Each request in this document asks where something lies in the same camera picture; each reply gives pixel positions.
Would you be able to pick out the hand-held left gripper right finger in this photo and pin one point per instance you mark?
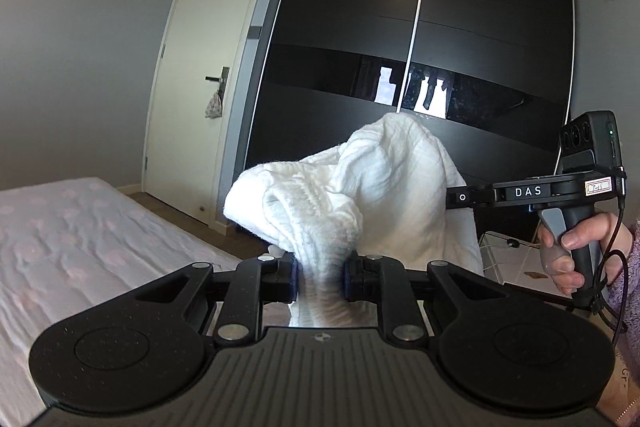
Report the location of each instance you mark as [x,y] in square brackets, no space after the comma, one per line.
[347,282]

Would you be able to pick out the person's right forearm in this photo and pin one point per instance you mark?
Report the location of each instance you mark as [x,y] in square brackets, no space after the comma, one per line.
[630,287]

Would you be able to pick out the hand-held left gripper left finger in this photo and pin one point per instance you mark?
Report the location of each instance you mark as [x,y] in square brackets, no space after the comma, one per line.
[292,282]

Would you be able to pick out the white door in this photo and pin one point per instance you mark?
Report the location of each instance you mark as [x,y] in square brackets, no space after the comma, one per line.
[200,32]

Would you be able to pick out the bed with pink-dotted sheet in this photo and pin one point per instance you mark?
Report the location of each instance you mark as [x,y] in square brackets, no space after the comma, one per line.
[75,247]

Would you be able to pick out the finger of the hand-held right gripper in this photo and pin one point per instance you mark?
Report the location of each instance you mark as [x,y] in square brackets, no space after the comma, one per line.
[475,198]

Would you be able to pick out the person's right hand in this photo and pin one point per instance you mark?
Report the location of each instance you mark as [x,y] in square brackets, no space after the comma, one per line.
[590,232]

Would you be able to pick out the white side table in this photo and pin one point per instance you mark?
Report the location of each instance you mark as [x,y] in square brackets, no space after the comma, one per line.
[510,257]

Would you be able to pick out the white crinkled pants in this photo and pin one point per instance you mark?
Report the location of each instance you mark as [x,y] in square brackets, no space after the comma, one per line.
[390,167]

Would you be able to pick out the small patterned cloth bag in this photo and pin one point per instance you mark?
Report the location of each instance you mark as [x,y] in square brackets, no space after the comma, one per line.
[214,107]

